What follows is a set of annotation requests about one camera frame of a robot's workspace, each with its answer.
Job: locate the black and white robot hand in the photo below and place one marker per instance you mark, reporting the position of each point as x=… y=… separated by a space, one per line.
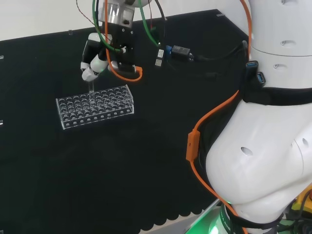
x=93 y=65

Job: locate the clear glass test tube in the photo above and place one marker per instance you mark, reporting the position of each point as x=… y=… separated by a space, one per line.
x=91 y=93

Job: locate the clear acrylic test tube rack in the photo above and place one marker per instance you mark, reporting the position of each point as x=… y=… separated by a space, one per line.
x=97 y=114

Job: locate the silver USB plug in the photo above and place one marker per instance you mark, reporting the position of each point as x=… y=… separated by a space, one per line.
x=159 y=58

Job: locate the black converter box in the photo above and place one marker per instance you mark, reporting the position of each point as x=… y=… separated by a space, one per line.
x=180 y=51

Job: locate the black bench cloth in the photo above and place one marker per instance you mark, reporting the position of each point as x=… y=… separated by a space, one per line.
x=97 y=170

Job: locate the grey tape marker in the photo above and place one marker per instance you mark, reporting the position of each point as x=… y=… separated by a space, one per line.
x=220 y=15

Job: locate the yellow stop button box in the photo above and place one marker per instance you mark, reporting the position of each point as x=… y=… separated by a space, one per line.
x=298 y=204

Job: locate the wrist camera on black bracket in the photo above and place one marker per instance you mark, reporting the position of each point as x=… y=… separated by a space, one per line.
x=124 y=41

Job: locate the clear base plate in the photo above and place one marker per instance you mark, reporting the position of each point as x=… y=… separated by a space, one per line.
x=207 y=219

